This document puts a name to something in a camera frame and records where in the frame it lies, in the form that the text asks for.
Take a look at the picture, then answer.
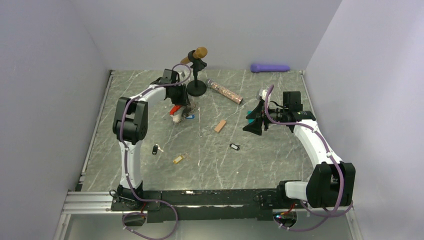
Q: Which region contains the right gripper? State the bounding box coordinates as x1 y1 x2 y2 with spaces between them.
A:
243 101 289 136

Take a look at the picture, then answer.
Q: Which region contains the red handled key holder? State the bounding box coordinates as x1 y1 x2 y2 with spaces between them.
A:
169 103 197 124

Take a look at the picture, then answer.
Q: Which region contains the black tag with key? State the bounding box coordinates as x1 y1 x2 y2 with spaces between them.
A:
151 144 164 156

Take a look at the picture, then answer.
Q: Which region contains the yellow key tag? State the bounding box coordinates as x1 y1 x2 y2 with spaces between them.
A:
172 155 185 164

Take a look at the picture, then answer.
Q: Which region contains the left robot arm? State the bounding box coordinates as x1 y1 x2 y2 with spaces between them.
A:
112 69 191 210

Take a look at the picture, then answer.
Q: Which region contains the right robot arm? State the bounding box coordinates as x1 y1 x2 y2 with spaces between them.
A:
243 89 356 208

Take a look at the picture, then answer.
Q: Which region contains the teal block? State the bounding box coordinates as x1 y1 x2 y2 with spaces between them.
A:
245 110 255 120

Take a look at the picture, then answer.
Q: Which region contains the black microphone stand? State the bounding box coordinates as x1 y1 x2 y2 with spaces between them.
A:
186 59 207 97

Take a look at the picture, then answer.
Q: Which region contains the glitter silver microphone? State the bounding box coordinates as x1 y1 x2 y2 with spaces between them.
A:
206 78 243 105

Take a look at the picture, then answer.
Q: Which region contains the small wooden block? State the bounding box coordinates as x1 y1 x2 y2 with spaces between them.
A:
214 119 227 133

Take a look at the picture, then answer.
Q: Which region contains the gold microphone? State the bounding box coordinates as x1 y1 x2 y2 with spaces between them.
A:
180 46 208 65

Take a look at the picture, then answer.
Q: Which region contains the purple microphone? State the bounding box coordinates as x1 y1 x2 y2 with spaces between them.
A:
250 63 291 73

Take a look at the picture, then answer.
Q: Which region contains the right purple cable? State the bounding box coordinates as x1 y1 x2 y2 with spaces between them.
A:
263 84 354 233

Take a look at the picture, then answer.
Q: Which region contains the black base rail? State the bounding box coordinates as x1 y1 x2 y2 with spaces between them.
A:
110 188 301 223

